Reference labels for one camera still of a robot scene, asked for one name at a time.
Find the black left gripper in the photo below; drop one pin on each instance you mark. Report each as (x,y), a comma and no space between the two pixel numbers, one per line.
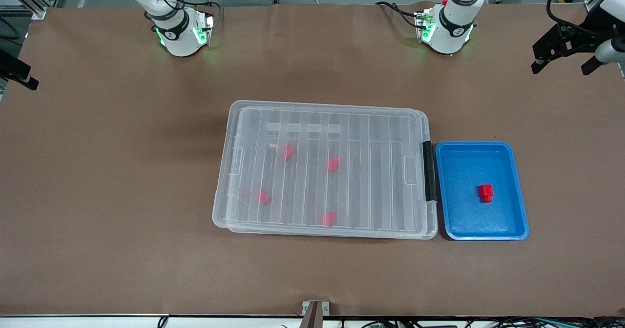
(579,35)

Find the red block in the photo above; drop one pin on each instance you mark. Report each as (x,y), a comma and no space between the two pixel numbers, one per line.
(333,164)
(264,197)
(328,219)
(486,193)
(288,152)

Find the clear plastic box lid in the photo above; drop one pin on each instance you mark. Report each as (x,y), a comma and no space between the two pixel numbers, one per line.
(312,186)

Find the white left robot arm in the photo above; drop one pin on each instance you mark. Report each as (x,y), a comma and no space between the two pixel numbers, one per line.
(451,30)

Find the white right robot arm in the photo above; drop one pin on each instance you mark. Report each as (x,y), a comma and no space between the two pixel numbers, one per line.
(180,40)

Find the clear plastic storage box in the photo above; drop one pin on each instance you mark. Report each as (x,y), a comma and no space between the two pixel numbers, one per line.
(433,218)

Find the blue plastic tray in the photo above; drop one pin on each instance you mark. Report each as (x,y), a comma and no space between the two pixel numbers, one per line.
(464,211)

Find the silver metal bracket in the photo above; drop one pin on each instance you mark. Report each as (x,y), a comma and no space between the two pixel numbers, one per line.
(326,308)

